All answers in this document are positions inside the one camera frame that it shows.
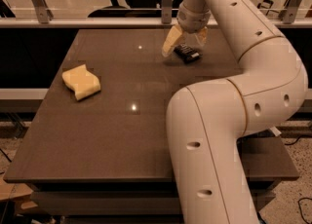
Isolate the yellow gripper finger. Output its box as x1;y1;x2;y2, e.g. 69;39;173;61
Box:
195;27;208;46
162;24;183;57

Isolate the black rxbar chocolate bar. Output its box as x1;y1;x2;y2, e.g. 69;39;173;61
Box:
174;44;201;63

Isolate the metal glass bracket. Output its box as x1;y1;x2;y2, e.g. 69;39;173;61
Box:
31;0;54;24
161;0;172;24
279;0;302;24

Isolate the black floor cable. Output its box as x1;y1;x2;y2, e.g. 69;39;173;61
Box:
284;134;312;224

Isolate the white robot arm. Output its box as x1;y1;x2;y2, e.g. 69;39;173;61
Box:
162;0;308;224

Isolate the grey table drawer base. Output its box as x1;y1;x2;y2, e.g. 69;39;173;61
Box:
31;178;275;223

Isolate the right metal glass bracket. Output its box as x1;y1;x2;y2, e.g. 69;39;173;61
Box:
279;0;302;24

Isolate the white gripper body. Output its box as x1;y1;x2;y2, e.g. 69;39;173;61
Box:
177;2;211;33

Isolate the left metal glass bracket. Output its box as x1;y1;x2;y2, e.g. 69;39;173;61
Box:
31;0;54;24

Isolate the yellow sponge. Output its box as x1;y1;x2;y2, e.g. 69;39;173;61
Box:
61;64;101;101

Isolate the middle metal glass bracket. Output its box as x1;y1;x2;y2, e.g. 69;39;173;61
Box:
161;0;172;24

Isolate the blue chip bag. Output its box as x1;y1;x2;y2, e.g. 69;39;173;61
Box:
269;127;281;136

